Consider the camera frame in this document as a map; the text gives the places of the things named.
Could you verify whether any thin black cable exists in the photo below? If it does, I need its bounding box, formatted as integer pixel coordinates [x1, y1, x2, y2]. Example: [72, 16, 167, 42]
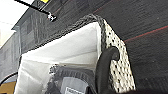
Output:
[0, 71, 20, 86]

